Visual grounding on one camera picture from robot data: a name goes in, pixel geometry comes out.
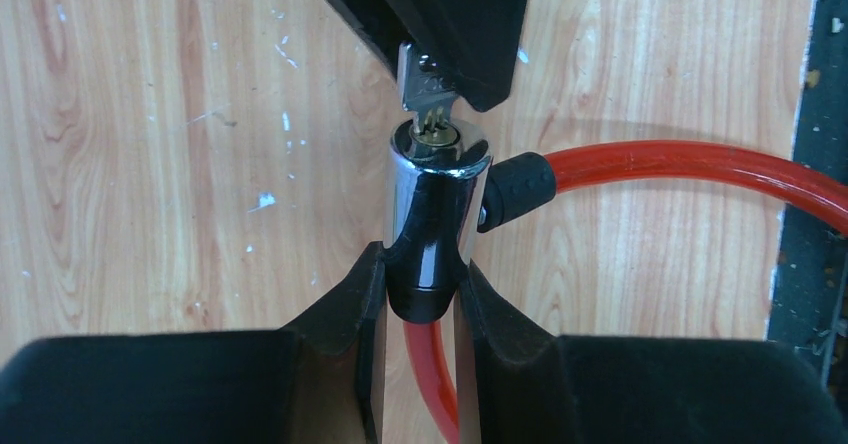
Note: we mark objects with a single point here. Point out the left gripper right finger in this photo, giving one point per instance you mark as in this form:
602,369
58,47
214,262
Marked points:
518,383

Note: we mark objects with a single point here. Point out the silver key with ring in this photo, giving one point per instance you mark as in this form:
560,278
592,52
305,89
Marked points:
424,92

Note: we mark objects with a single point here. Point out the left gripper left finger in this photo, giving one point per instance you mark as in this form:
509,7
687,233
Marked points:
317,379

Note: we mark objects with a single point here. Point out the red cable lock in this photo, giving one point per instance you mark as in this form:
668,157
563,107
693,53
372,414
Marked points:
441,195

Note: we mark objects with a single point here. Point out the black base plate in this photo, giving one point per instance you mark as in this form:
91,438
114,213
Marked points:
809,282

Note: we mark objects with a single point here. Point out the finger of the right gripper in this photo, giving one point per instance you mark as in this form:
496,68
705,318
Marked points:
473,42
376,25

